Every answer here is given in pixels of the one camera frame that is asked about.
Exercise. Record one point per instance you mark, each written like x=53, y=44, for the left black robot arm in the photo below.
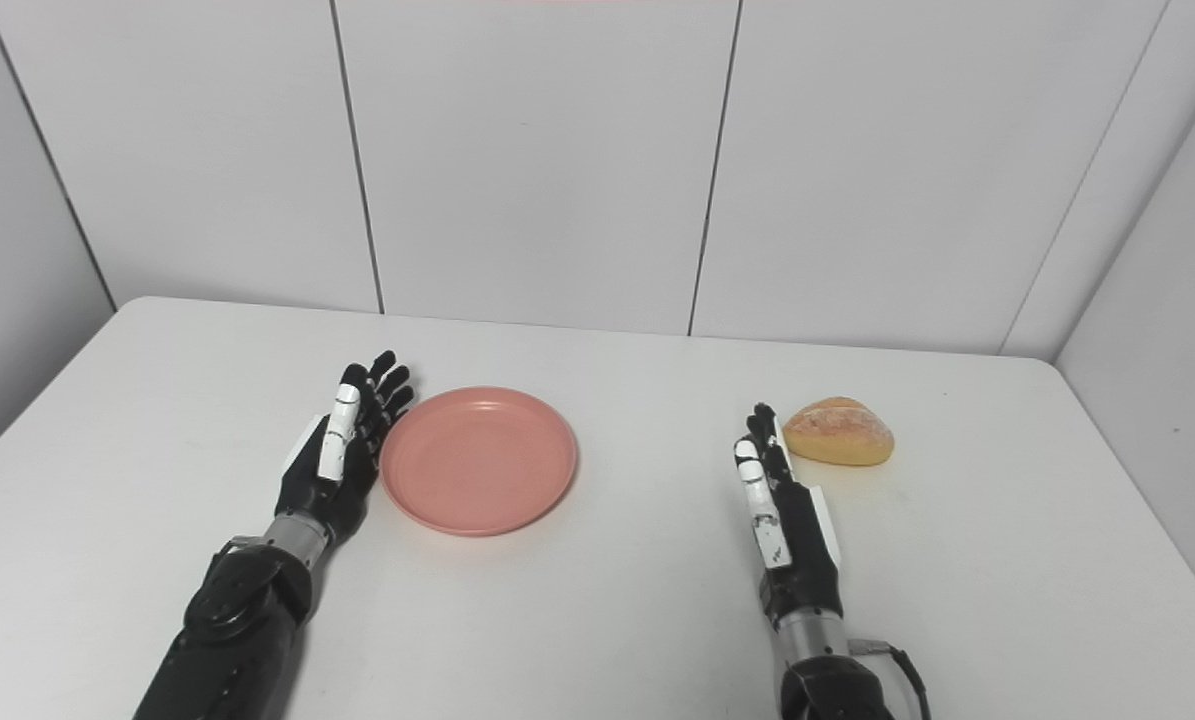
x=237, y=620

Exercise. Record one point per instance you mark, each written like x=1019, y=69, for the pink round plate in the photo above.
x=477, y=460

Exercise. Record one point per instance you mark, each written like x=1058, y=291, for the golden bread roll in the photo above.
x=842, y=432

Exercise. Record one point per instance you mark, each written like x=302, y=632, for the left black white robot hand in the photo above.
x=327, y=490

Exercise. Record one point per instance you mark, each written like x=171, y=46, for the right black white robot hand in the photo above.
x=807, y=560

